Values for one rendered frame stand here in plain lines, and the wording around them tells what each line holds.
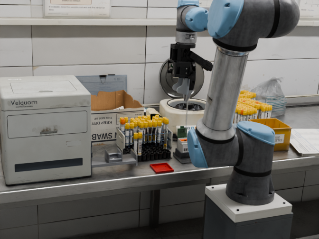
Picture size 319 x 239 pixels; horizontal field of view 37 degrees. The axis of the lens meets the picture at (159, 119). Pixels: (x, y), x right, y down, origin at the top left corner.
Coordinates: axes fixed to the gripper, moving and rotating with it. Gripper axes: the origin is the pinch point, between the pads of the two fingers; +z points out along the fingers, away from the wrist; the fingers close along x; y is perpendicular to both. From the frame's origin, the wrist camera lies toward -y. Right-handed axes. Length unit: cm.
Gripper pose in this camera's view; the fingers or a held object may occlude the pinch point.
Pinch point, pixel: (187, 97)
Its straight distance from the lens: 176.2
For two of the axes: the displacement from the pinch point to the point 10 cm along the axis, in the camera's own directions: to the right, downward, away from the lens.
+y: -9.3, 0.7, -3.5
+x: 3.6, 3.0, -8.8
